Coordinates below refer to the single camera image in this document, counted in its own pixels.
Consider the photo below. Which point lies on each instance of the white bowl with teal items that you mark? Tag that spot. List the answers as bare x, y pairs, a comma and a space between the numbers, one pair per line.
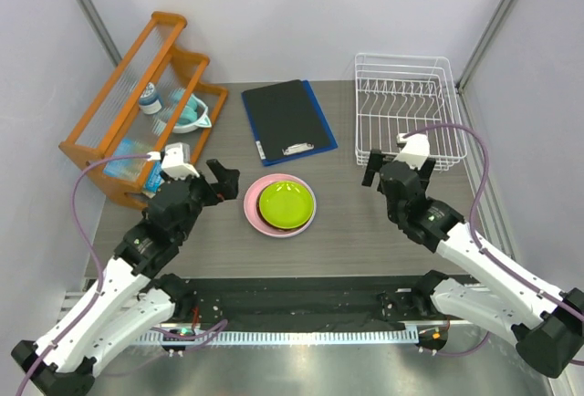
194, 116

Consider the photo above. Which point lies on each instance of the pink plate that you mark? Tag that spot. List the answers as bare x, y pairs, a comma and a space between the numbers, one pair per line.
251, 208

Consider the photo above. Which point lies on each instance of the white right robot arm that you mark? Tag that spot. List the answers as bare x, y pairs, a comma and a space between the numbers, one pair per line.
542, 322

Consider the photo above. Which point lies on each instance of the blue white book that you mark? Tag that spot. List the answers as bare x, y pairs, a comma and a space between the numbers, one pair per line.
154, 180

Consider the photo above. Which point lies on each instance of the blue black clipboard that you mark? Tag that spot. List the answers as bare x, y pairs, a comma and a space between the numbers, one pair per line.
287, 122

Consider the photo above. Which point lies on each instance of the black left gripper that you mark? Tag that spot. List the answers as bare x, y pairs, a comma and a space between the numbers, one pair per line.
226, 187

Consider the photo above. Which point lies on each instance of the orange wooden shelf rack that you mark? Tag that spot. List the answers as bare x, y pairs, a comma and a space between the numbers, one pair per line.
155, 56

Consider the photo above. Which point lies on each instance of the lime green plate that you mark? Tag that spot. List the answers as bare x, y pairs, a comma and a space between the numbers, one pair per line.
286, 205

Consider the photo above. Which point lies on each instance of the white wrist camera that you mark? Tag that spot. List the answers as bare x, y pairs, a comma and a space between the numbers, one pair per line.
175, 161
414, 150

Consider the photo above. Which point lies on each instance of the white slotted cable duct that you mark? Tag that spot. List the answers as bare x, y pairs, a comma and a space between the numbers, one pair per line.
233, 338

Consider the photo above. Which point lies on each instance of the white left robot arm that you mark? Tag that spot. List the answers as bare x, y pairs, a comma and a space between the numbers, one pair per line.
131, 295

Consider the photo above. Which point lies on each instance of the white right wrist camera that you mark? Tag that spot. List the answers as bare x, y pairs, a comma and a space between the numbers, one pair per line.
414, 150

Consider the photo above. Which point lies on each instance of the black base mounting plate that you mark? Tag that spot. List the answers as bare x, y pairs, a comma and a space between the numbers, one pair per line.
307, 304

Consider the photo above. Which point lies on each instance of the white wire dish rack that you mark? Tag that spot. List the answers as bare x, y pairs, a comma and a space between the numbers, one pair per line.
399, 94

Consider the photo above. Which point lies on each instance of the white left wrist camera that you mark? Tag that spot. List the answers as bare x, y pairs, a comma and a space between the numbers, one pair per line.
175, 161

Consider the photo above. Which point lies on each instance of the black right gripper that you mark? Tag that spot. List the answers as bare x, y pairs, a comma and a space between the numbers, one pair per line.
374, 163

